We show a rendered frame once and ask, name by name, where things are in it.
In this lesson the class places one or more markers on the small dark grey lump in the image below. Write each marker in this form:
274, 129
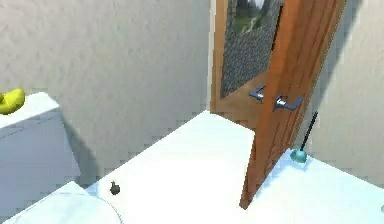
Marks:
115, 189

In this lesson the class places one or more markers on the brown wooden room door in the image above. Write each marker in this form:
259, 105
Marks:
293, 66

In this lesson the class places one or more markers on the teal plunger with black stick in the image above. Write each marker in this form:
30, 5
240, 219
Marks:
299, 154

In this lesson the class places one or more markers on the white toilet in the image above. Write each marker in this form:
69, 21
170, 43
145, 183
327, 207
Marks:
30, 146

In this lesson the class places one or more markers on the yellow-green round object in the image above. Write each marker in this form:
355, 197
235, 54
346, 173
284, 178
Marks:
12, 100

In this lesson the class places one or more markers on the framed landscape wall picture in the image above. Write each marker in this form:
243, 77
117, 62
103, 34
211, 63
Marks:
250, 15

